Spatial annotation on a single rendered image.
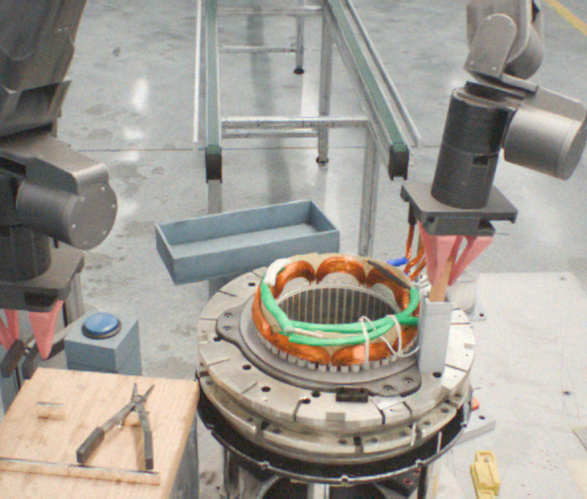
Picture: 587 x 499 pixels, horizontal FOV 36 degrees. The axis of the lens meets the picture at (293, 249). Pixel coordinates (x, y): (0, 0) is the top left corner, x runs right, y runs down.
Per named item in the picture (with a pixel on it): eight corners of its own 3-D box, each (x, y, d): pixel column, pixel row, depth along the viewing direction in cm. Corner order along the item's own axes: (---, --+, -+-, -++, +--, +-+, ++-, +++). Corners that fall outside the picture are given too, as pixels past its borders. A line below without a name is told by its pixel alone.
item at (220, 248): (306, 348, 155) (312, 198, 140) (332, 385, 146) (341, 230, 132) (163, 378, 147) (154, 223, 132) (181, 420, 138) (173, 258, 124)
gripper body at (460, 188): (516, 229, 89) (534, 159, 85) (418, 228, 86) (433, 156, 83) (489, 200, 94) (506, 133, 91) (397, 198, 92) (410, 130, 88)
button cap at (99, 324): (123, 321, 116) (122, 314, 115) (109, 338, 113) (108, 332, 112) (94, 315, 117) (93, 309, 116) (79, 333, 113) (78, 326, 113)
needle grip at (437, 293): (444, 311, 95) (455, 261, 92) (429, 311, 95) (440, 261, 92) (440, 302, 97) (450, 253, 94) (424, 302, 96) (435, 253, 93)
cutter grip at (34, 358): (31, 380, 83) (29, 366, 82) (22, 379, 83) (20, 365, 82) (46, 353, 86) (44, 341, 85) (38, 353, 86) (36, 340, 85)
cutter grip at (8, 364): (9, 378, 83) (7, 364, 82) (1, 378, 83) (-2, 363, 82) (25, 352, 86) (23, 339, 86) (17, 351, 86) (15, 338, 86)
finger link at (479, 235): (480, 300, 92) (501, 218, 88) (414, 301, 90) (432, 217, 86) (455, 266, 98) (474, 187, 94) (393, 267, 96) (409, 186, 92)
